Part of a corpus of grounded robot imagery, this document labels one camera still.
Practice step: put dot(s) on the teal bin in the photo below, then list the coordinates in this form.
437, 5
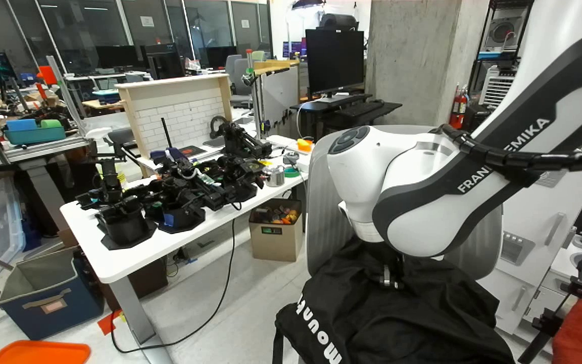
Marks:
36, 134

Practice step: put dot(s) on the row of black robot arms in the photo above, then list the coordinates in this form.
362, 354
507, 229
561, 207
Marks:
180, 194

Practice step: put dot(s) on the grey mesh chair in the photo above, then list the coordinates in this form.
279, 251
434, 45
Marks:
324, 212

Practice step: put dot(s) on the orange bowl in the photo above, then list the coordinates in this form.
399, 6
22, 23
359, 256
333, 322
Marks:
304, 145

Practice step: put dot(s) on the white brick pattern panel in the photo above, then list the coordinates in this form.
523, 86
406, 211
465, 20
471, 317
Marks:
180, 114

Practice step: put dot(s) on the black stand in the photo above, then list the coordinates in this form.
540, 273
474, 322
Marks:
569, 298

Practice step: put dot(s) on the black keyboard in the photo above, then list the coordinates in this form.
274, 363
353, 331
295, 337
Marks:
360, 108

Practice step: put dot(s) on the white toy kitchen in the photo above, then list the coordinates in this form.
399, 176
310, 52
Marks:
538, 222

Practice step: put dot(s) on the grey office chair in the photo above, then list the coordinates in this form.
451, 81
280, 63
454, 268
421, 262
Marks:
240, 76

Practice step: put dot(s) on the orange tray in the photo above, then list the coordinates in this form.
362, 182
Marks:
38, 353

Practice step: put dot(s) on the row of monitors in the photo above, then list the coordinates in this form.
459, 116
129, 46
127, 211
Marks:
139, 59

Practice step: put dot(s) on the white table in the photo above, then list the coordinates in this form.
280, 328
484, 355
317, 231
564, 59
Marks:
134, 253

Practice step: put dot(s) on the black desk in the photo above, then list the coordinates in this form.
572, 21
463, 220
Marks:
321, 114

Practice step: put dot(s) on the cardboard box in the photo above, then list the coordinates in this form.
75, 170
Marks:
276, 242

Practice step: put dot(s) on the black monitor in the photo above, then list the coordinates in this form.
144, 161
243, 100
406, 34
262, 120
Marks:
334, 59

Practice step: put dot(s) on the blue fabric storage bin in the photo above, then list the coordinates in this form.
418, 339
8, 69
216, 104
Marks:
53, 308

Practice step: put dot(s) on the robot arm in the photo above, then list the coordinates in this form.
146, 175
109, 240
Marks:
422, 202

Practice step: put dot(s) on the grey metal table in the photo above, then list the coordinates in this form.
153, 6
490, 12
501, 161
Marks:
28, 156

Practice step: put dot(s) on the red fire extinguisher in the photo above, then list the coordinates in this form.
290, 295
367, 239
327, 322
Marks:
457, 108

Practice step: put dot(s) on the metal cup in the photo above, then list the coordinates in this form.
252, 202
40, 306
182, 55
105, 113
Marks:
274, 177

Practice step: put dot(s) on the black clothing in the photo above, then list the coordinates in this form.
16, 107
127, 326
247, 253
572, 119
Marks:
402, 323

